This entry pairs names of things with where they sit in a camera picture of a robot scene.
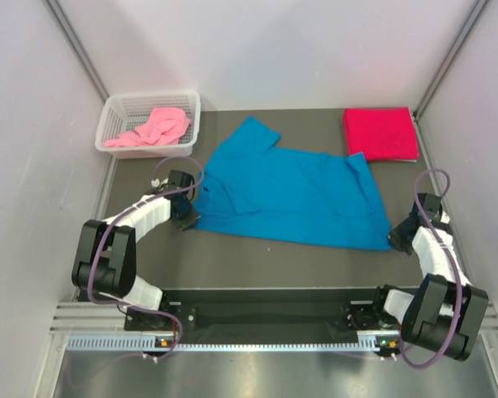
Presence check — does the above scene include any folded red t shirt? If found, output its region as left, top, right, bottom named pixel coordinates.
left=343, top=108, right=419, bottom=162

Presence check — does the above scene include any blue t shirt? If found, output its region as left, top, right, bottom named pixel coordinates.
left=195, top=117, right=390, bottom=251

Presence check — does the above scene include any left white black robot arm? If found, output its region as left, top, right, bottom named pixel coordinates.
left=71, top=170, right=199, bottom=332

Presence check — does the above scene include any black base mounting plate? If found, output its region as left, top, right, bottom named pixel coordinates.
left=123, top=289, right=403, bottom=345

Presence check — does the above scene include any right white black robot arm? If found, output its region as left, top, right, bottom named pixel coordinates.
left=345, top=192, right=489, bottom=362

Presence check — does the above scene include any pink t shirt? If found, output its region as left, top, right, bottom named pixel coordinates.
left=104, top=107, right=191, bottom=148

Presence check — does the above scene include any white plastic basket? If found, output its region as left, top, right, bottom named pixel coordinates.
left=95, top=90, right=201, bottom=159

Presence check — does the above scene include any slotted grey cable duct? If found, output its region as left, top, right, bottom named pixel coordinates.
left=66, top=334, right=399, bottom=352

